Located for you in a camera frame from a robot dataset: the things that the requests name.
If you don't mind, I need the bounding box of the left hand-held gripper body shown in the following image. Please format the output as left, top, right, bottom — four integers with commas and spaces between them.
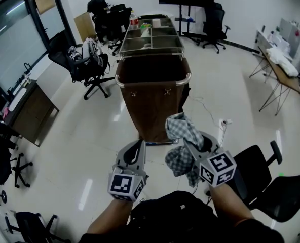
107, 138, 149, 202

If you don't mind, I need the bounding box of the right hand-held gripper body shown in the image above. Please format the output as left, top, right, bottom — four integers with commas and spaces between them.
184, 131, 237, 187

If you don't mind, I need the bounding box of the grey checked cloth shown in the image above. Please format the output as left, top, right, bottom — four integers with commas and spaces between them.
164, 112, 205, 187

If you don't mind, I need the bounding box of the brown cart with chrome rail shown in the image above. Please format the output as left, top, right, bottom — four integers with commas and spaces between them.
114, 14, 193, 146

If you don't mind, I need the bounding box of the person's left forearm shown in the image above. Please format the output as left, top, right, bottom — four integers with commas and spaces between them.
86, 198, 133, 235

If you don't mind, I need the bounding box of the person's right forearm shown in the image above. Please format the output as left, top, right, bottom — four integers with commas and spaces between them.
208, 183, 255, 228

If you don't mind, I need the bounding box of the person's black clothing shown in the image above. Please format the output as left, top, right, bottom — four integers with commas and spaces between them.
78, 190, 285, 243

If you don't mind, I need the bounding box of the dark wooden desk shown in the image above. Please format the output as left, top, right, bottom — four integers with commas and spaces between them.
2, 79, 60, 148

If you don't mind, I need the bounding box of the pile of white cloths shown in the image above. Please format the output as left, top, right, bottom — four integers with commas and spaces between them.
266, 47, 299, 77

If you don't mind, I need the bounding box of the white keyboard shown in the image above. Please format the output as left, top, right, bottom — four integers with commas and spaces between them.
8, 88, 27, 112

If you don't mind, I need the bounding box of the white low cabinet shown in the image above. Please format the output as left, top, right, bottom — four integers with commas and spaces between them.
255, 29, 294, 62

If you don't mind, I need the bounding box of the white bag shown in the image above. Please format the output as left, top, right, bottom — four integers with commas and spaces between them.
81, 37, 102, 66

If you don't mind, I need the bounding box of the spare gripper with printed patterns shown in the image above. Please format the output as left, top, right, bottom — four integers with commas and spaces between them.
67, 46, 83, 61

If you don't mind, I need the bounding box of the black television stand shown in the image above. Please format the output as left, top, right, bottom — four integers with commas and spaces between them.
174, 4, 207, 45

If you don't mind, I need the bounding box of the white board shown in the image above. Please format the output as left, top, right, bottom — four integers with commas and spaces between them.
278, 18, 300, 58

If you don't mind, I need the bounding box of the brown cardboard box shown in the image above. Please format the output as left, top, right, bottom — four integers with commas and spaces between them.
73, 12, 98, 43

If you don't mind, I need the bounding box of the clear bottle with red label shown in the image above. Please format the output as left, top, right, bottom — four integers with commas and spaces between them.
129, 10, 139, 30

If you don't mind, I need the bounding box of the white cable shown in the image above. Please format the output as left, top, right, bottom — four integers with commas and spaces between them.
190, 96, 228, 146

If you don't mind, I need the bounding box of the wooden table with wire legs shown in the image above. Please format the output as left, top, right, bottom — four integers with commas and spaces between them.
248, 46, 300, 116

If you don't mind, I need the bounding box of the glass partition with black frame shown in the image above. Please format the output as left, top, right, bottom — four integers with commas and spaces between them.
0, 0, 76, 105

